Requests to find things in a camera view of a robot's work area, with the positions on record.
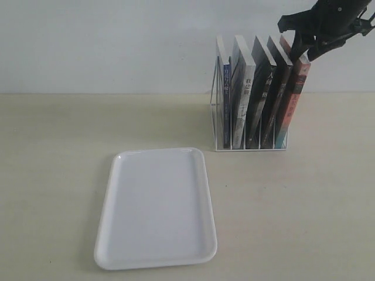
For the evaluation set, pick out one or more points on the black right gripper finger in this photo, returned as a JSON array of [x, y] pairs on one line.
[[316, 51], [299, 46]]

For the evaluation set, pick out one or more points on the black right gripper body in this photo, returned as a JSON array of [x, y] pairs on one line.
[[329, 22]]

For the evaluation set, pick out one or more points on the blue moon cover book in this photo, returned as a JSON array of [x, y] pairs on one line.
[[223, 91]]

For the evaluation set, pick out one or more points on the red pink spine book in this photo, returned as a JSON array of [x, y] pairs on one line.
[[290, 99]]

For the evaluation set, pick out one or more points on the dark brown spine book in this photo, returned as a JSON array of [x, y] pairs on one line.
[[277, 88]]

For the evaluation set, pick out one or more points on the black spine book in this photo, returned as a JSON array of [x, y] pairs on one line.
[[265, 67]]

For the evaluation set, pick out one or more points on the grey white spine book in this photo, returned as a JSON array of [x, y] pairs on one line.
[[243, 69]]

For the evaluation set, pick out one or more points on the white plastic tray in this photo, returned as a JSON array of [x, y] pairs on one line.
[[157, 211]]

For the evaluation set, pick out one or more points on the white wire book rack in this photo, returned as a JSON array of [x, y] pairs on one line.
[[216, 122]]

